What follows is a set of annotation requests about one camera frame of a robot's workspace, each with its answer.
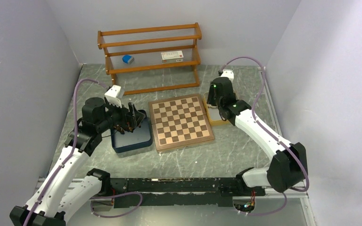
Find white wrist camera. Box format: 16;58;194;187
218;69;234;82
104;85;125;108

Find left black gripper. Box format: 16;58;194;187
97;98;145;132

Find blue eraser block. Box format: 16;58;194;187
122;55;134;65

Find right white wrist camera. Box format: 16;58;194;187
218;69;234;82

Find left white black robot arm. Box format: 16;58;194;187
9;97;146;226

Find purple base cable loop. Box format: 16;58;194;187
89;191;143;218

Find white red card box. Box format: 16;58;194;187
161;50;184;64

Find aluminium frame rail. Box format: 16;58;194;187
262;66;310;198

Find wooden two-tier shelf rack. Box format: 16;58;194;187
97;23;202;95

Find wooden chess board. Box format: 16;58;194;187
148;93;214;152

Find blue metal tin tray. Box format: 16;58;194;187
110;116;153;153

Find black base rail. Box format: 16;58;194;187
111;178;265;208

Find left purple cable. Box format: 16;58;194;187
22;78;110;226

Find dark chess pieces pile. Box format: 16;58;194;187
113;123;139;135

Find gold metal tin tray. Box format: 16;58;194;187
203;92;230;126

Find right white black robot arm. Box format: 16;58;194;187
207;77;308;195

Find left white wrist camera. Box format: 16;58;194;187
104;85;125;108

